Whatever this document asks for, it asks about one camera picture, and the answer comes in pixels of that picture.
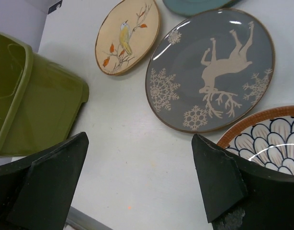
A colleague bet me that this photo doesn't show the grey plate with deer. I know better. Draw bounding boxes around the grey plate with deer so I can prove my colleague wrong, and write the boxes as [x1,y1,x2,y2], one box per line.
[145,9,275,133]

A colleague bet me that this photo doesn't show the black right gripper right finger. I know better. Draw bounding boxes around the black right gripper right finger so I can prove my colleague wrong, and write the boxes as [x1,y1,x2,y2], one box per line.
[192,134,294,230]

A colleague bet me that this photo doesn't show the teal blue plate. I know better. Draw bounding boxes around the teal blue plate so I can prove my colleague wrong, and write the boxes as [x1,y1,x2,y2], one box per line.
[163,0,239,17]

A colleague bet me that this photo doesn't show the cream plate with bird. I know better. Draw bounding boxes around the cream plate with bird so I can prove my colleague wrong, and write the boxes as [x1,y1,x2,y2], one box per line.
[95,0,160,75]

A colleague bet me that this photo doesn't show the petal pattern bowl orange rim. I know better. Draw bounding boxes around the petal pattern bowl orange rim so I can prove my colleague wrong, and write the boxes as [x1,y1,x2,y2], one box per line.
[217,105,294,175]

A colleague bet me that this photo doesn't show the green plastic bin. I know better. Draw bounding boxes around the green plastic bin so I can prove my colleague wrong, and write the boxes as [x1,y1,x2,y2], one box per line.
[0,33,89,157]

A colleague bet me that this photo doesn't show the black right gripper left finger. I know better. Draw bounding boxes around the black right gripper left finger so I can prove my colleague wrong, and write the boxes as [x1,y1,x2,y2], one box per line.
[0,132,89,230]

